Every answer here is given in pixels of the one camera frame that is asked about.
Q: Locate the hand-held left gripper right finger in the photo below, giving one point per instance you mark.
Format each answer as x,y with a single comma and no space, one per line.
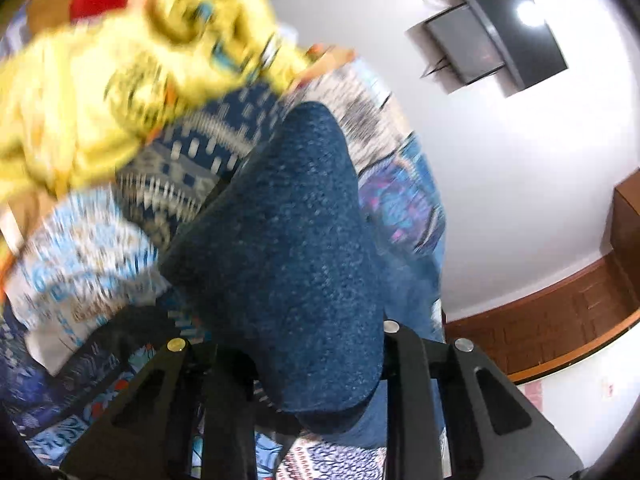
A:
406,390

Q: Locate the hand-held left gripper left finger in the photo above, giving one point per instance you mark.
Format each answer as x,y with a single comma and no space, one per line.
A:
220,390

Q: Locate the blue denim jacket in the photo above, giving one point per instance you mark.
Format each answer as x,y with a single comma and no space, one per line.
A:
295,260

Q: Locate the pile of patterned clothes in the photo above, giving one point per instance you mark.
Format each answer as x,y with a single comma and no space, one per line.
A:
90,270

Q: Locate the yellow printed garment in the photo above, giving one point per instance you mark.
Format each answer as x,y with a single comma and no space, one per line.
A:
100,85

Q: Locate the small black wall monitor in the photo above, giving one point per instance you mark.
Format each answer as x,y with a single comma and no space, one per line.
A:
460,40

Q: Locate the black wall television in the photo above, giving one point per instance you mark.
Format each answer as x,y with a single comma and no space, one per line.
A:
515,25

